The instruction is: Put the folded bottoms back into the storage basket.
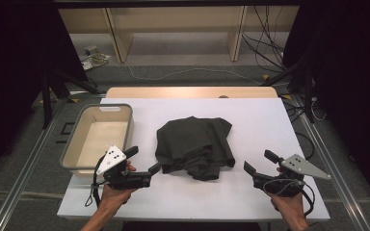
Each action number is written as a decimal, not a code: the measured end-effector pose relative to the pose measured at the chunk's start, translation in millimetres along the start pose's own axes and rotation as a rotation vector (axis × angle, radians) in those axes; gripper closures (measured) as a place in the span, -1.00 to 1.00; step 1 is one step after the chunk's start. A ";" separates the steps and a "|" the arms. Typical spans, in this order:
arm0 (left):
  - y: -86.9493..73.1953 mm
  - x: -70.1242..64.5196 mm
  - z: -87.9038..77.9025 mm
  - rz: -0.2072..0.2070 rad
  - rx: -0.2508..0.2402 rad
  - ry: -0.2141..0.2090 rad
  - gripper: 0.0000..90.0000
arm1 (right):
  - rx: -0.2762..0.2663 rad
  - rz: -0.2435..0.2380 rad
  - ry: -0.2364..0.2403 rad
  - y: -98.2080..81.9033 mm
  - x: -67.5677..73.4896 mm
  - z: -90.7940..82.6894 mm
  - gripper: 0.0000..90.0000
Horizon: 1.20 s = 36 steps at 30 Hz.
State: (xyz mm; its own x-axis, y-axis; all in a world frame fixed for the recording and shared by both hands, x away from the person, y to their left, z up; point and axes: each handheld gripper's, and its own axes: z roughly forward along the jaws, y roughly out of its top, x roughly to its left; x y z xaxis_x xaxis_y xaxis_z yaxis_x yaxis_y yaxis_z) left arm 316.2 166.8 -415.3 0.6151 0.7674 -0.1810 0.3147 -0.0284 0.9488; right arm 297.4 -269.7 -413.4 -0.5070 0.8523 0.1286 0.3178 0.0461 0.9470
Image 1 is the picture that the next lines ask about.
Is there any black floor socket frame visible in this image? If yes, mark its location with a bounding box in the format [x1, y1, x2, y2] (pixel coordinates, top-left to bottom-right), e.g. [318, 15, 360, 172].
[60, 121, 76, 136]

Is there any small device with cables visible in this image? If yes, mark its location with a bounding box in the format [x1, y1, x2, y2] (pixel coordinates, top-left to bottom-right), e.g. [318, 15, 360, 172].
[79, 45, 112, 71]

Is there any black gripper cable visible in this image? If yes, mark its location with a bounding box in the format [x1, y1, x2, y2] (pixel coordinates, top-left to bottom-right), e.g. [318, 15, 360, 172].
[84, 155, 111, 208]
[299, 182, 316, 217]

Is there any dark grey cloth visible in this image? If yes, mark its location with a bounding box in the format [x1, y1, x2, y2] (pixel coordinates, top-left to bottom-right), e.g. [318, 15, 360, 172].
[154, 115, 237, 182]

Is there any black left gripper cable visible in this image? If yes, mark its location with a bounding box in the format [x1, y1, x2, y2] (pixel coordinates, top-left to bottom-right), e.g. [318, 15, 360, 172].
[84, 155, 111, 208]

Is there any light wooden shelf unit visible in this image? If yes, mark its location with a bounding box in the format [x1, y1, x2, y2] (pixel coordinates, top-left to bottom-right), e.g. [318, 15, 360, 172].
[57, 5, 301, 64]

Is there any grey right gripper cable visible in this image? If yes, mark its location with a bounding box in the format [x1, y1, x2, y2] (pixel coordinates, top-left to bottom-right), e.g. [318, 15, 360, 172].
[262, 178, 304, 197]

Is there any white floor cable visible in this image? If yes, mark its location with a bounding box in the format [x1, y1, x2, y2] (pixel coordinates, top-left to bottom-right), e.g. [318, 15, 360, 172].
[123, 61, 265, 87]

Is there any dark curtain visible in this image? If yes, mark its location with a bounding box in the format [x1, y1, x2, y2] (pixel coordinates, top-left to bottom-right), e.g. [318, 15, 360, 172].
[281, 0, 370, 205]
[0, 0, 90, 186]

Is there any person's right hand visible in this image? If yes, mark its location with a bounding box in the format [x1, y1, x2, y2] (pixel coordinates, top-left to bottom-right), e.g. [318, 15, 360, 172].
[267, 167, 306, 222]

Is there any beige plastic bin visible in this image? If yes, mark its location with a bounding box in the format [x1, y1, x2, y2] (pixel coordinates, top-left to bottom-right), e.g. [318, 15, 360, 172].
[60, 103, 135, 178]

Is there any bundle of black cables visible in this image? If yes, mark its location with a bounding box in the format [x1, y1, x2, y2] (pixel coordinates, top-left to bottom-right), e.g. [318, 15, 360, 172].
[240, 5, 287, 72]

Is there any black floor cable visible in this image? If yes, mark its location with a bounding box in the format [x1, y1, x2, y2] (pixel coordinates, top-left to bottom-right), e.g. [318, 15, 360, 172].
[282, 99, 316, 161]

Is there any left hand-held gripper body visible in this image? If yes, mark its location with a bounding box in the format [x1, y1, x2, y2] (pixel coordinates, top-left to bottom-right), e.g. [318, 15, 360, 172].
[95, 144, 152, 191]

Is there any person's dark clothing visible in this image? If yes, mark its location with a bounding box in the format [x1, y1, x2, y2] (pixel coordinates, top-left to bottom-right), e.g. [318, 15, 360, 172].
[120, 220, 262, 231]

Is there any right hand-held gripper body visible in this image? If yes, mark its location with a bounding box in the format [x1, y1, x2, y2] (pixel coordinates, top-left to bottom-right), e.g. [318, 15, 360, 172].
[251, 153, 332, 197]

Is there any black metal stand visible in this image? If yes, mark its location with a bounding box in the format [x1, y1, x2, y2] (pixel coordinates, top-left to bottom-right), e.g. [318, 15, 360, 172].
[40, 67, 106, 130]
[262, 57, 316, 125]

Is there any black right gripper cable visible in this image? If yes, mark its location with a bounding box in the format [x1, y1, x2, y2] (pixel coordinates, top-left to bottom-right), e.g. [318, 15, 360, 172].
[299, 182, 316, 217]

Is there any aluminium floor rail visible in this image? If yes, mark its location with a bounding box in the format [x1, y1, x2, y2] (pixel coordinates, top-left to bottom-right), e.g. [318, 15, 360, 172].
[292, 95, 370, 231]
[0, 95, 70, 231]

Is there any person's left hand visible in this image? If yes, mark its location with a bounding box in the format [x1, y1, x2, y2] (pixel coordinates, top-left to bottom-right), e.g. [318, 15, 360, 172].
[99, 161, 139, 211]

